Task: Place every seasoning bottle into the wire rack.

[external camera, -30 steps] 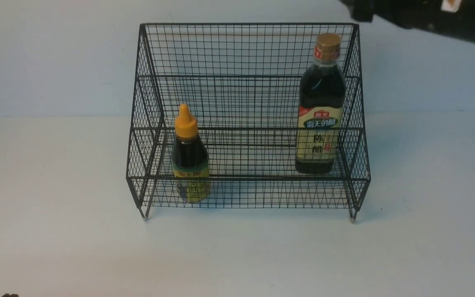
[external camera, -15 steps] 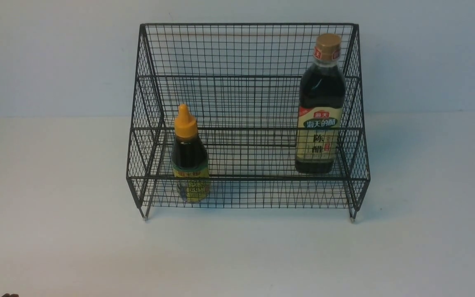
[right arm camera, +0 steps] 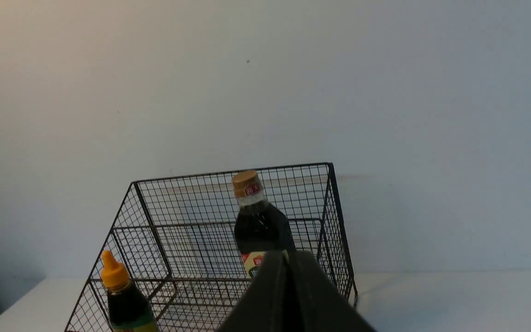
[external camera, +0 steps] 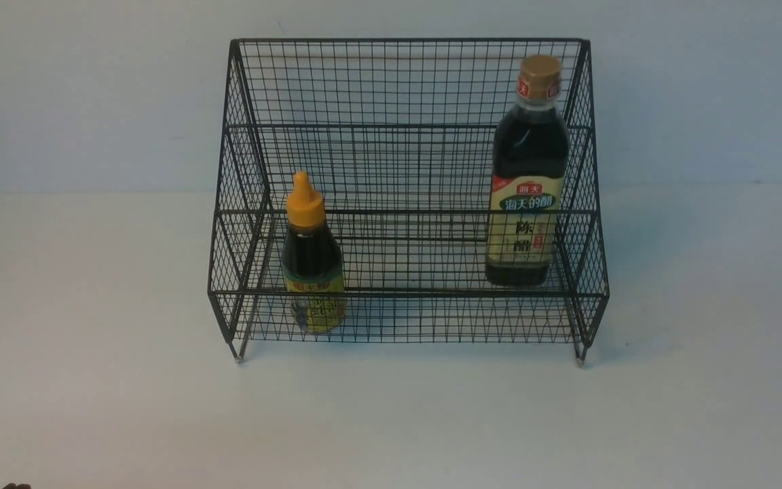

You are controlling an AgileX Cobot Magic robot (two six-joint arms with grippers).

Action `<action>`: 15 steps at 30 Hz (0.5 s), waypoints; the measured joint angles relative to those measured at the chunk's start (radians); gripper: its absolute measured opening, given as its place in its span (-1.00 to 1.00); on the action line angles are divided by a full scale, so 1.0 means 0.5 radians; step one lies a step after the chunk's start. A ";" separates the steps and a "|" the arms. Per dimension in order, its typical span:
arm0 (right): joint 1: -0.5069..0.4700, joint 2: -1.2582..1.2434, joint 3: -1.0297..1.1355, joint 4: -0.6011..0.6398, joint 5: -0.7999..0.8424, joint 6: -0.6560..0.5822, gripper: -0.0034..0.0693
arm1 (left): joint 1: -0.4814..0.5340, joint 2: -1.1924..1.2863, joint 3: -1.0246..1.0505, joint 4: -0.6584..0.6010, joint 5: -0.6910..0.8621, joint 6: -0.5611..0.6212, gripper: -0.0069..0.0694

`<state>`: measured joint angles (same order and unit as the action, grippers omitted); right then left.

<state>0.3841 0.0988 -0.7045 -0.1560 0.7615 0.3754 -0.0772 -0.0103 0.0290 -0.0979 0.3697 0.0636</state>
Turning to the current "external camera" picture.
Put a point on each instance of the tall dark vinegar bottle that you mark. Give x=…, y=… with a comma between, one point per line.
x=528, y=165

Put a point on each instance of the small yellow-capped sauce bottle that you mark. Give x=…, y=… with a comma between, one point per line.
x=312, y=261

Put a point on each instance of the black wire mesh rack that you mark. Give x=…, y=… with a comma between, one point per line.
x=396, y=134

